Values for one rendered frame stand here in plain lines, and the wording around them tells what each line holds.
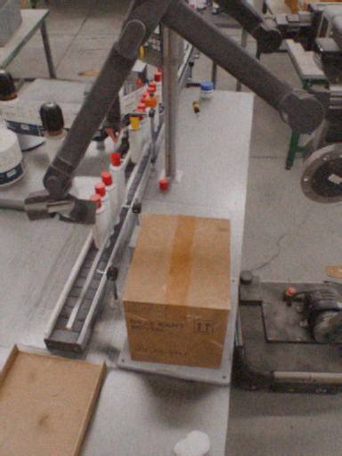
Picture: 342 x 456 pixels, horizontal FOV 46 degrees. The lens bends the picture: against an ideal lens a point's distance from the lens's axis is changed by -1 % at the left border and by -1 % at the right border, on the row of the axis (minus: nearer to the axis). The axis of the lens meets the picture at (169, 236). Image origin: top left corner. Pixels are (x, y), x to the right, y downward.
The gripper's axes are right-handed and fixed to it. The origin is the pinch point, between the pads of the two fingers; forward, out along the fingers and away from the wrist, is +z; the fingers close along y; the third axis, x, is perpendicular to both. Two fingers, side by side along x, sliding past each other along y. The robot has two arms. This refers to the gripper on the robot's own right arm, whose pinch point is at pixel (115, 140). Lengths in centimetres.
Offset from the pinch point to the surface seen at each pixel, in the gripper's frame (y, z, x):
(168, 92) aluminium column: -4.3, -19.9, 20.0
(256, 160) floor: -152, 101, 68
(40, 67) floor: -307, 109, -184
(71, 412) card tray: 97, 17, 14
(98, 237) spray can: 45.8, 7.3, 6.5
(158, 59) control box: -5.1, -30.9, 16.2
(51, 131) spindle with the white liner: 9.6, -7.1, -21.3
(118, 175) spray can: 22.4, -0.6, 7.5
